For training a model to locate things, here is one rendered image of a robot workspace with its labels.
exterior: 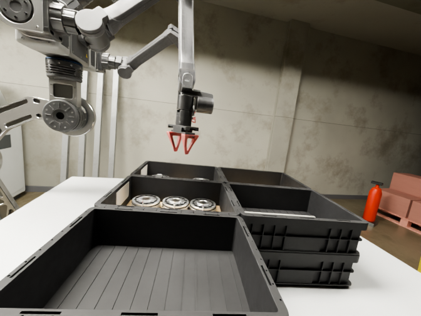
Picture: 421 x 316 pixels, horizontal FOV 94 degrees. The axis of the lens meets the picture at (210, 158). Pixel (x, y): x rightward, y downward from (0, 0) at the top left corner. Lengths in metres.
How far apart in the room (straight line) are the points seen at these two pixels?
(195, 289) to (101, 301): 0.18
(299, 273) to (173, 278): 0.40
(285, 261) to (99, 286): 0.50
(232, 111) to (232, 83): 0.41
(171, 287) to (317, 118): 3.67
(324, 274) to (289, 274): 0.12
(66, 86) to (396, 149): 5.24
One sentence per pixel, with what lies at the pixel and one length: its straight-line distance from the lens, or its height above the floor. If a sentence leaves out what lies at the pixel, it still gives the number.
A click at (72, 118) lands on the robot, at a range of 1.08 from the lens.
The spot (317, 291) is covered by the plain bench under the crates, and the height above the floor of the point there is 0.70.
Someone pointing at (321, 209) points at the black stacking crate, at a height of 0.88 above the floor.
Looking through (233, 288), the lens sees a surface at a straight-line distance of 0.51.
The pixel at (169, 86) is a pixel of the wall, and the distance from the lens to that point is 3.03.
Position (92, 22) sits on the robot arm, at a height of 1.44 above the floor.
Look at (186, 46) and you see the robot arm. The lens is 0.82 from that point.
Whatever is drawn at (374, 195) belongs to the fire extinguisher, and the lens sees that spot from 3.58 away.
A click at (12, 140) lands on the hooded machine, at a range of 3.18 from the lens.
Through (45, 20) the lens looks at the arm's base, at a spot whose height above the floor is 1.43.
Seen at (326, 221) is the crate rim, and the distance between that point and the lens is 0.69.
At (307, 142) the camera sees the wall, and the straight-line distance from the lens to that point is 3.84.
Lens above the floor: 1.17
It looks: 10 degrees down
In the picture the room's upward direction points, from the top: 6 degrees clockwise
